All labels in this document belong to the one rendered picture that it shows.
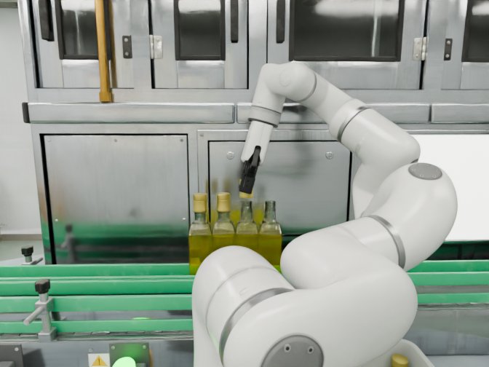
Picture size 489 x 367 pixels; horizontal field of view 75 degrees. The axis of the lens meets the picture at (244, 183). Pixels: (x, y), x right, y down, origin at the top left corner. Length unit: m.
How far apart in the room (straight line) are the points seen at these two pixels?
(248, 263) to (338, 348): 0.11
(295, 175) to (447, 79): 0.52
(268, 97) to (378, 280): 0.53
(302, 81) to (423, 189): 0.34
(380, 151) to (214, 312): 0.40
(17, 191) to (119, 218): 3.77
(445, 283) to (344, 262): 0.65
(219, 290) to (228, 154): 0.62
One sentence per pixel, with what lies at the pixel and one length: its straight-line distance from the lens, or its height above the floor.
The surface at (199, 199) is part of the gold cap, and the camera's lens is 0.78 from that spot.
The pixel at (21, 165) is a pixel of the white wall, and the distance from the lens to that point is 4.68.
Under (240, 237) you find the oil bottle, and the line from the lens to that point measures 0.79.
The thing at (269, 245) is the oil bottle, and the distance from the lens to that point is 0.80.
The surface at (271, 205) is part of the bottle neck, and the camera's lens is 0.79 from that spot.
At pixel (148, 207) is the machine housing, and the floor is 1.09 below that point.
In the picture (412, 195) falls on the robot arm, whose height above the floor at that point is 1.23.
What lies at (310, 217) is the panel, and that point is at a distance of 0.96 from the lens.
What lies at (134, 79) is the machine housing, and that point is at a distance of 0.98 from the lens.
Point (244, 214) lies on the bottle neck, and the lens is 0.79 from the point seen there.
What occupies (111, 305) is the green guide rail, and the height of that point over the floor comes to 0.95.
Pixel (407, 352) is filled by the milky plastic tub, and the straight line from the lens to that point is 0.90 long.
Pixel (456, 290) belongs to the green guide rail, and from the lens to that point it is 1.01.
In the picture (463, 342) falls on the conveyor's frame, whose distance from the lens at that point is 1.06.
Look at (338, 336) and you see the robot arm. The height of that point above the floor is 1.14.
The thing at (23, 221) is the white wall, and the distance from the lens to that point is 4.81.
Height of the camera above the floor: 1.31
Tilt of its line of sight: 9 degrees down
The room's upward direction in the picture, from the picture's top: straight up
